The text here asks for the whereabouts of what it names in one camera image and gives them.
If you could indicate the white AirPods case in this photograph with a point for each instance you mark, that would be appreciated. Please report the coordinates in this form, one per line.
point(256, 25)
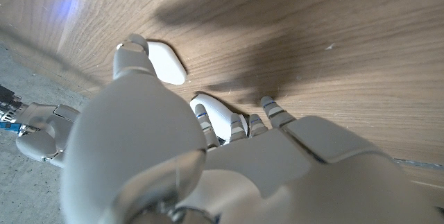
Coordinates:
point(168, 64)

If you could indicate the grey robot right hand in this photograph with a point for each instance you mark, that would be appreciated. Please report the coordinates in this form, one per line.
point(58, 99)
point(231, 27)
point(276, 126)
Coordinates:
point(41, 140)

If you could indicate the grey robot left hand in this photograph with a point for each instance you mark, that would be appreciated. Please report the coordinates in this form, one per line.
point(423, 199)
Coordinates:
point(138, 137)

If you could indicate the grey tape table outline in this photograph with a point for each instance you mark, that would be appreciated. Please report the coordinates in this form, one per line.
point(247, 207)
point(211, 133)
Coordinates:
point(419, 164)

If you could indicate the white black game controller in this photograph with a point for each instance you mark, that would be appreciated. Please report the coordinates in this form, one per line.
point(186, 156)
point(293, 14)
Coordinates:
point(221, 113)

